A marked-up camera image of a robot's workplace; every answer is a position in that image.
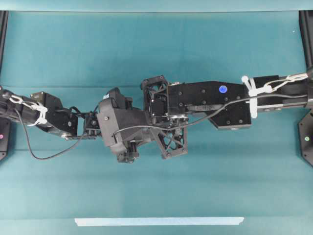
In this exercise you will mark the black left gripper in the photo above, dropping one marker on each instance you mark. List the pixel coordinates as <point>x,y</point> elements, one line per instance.
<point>121,129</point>

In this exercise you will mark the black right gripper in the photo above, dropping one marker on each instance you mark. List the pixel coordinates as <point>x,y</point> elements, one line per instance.
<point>165,103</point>

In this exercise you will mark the light blue tape strip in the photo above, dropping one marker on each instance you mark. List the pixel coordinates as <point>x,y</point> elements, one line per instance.
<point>159,221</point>

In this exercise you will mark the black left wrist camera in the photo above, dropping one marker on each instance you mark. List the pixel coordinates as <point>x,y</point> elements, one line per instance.
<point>120,101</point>

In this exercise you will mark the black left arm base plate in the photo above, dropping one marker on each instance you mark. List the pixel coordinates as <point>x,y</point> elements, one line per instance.
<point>5,127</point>

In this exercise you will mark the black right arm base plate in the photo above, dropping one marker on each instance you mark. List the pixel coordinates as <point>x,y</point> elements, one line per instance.
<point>305,128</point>

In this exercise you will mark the black left frame rail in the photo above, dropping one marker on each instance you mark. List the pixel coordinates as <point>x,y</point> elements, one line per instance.
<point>3,30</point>

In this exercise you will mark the black aluminium frame rail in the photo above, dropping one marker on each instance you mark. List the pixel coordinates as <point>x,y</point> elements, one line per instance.
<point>306,29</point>

